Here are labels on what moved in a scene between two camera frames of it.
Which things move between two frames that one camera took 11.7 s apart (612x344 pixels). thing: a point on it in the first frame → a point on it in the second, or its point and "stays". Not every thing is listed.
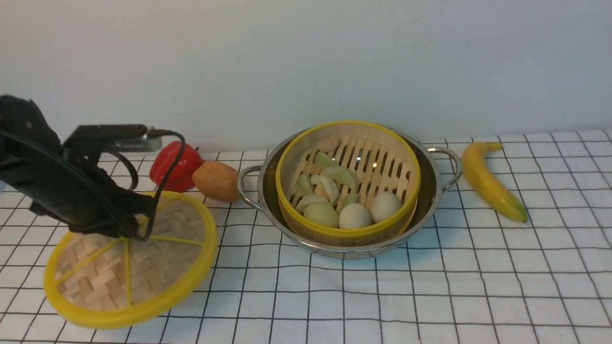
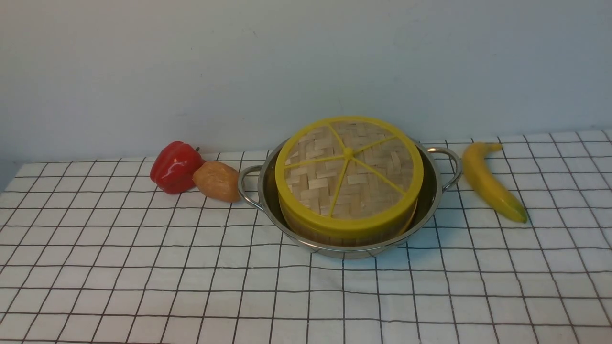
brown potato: [217, 181] stays
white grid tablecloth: [473, 275] stays
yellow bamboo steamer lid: [110, 282] → [349, 174]
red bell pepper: [180, 179] stays
